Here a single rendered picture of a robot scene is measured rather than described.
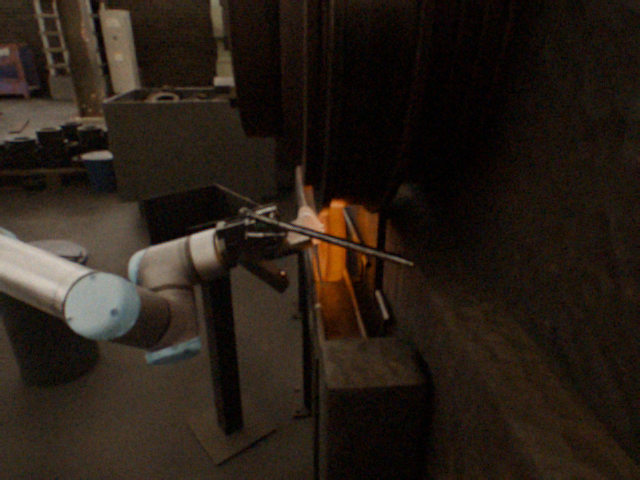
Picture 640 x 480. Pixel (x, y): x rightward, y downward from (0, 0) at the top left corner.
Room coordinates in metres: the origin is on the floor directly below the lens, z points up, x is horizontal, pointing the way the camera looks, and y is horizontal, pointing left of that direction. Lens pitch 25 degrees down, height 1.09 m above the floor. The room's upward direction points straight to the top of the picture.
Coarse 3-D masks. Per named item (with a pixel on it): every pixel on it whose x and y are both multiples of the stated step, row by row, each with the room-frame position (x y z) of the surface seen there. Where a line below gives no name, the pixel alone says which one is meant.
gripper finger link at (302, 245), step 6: (306, 240) 0.74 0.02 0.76; (288, 246) 0.73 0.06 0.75; (294, 246) 0.73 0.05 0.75; (300, 246) 0.73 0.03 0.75; (306, 246) 0.73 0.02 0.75; (276, 252) 0.73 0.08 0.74; (282, 252) 0.72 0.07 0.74; (288, 252) 0.72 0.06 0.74; (294, 252) 0.72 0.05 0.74; (276, 258) 0.72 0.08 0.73
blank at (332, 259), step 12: (324, 216) 0.75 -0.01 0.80; (336, 216) 0.73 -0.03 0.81; (324, 228) 0.74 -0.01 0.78; (336, 228) 0.71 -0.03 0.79; (324, 252) 0.73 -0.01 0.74; (336, 252) 0.70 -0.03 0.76; (324, 264) 0.73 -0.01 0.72; (336, 264) 0.70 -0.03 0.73; (324, 276) 0.72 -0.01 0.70; (336, 276) 0.71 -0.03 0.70
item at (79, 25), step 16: (64, 0) 6.86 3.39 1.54; (80, 0) 6.80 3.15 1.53; (64, 16) 6.86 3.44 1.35; (80, 16) 6.87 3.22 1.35; (64, 32) 6.80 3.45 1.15; (80, 32) 6.87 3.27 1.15; (80, 48) 6.87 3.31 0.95; (80, 64) 6.86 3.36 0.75; (96, 64) 6.93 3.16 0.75; (80, 80) 6.86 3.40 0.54; (96, 80) 6.81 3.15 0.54; (80, 96) 6.85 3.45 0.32; (96, 96) 6.83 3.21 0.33; (80, 112) 6.76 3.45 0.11; (96, 112) 6.87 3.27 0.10
